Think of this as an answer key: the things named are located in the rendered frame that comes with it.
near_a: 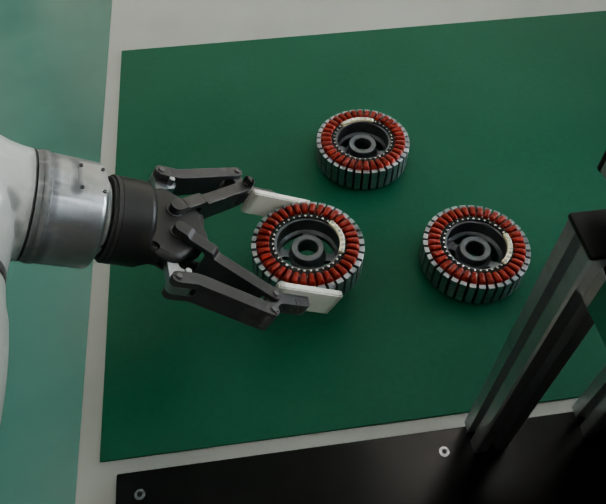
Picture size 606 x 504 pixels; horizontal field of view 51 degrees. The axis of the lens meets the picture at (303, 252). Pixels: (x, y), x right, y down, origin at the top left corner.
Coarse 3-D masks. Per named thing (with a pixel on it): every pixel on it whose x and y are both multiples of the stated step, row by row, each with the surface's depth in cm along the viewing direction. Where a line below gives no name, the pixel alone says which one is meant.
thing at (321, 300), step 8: (280, 288) 57; (288, 288) 57; (296, 288) 57; (304, 288) 58; (312, 288) 59; (320, 288) 59; (312, 296) 59; (320, 296) 59; (328, 296) 59; (336, 296) 60; (312, 304) 60; (320, 304) 60; (328, 304) 60; (320, 312) 61
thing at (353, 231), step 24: (264, 216) 65; (288, 216) 65; (312, 216) 65; (336, 216) 65; (264, 240) 63; (288, 240) 66; (312, 240) 64; (336, 240) 64; (360, 240) 63; (264, 264) 61; (288, 264) 61; (312, 264) 63; (336, 264) 61; (360, 264) 62; (336, 288) 61
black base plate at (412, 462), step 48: (432, 432) 56; (528, 432) 56; (576, 432) 56; (144, 480) 54; (192, 480) 54; (240, 480) 54; (288, 480) 54; (336, 480) 54; (384, 480) 54; (432, 480) 54; (480, 480) 54; (528, 480) 54; (576, 480) 54
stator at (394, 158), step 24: (336, 120) 79; (360, 120) 79; (384, 120) 78; (336, 144) 76; (360, 144) 79; (384, 144) 79; (408, 144) 76; (336, 168) 74; (360, 168) 74; (384, 168) 74
